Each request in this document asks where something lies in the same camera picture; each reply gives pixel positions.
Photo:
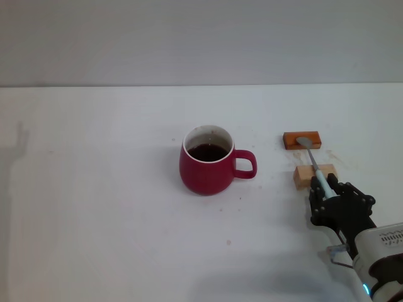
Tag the red ceramic mug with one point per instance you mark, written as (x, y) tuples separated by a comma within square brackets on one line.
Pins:
[(204, 177)]

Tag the dark orange wooden block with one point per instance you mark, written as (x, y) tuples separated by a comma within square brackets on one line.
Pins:
[(291, 141)]

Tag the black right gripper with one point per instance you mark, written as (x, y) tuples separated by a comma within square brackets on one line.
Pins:
[(343, 214)]

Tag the light wooden arch block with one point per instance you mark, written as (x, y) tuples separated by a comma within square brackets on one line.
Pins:
[(302, 179)]

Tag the dark coffee liquid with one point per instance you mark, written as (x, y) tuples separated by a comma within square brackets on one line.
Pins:
[(207, 153)]

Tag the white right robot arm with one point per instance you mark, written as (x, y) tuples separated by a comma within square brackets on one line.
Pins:
[(381, 261)]

